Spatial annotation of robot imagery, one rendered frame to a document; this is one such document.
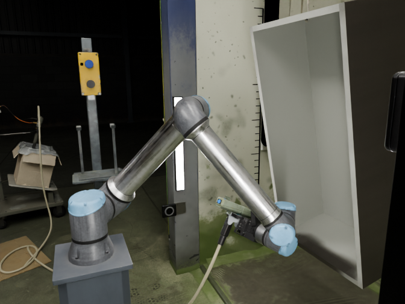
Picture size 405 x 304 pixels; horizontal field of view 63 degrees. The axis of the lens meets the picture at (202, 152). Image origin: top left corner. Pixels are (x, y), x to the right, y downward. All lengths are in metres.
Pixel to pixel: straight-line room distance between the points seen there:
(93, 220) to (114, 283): 0.28
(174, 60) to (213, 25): 0.34
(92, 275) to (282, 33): 1.47
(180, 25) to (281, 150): 0.98
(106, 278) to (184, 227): 1.02
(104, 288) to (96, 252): 0.15
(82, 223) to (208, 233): 1.24
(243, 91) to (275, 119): 0.53
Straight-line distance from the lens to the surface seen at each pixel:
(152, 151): 1.41
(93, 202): 1.42
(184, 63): 2.16
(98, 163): 2.32
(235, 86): 2.31
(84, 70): 2.20
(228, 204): 1.57
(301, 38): 1.96
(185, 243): 2.44
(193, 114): 1.19
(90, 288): 1.50
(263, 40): 1.82
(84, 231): 1.46
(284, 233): 1.24
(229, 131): 2.32
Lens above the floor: 1.39
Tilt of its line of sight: 13 degrees down
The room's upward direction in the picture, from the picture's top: 1 degrees counter-clockwise
